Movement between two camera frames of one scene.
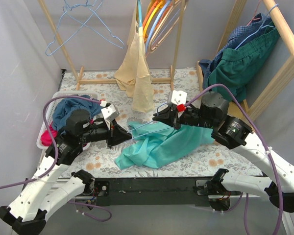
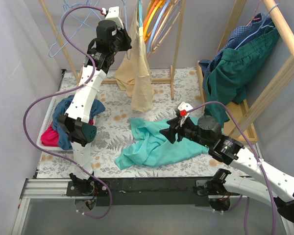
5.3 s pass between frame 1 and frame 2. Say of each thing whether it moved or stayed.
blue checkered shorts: stayed
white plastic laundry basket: stayed
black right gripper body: moved
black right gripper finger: moved
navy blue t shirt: stayed
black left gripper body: moved
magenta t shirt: stayed
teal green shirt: moved
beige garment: stayed
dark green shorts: stayed
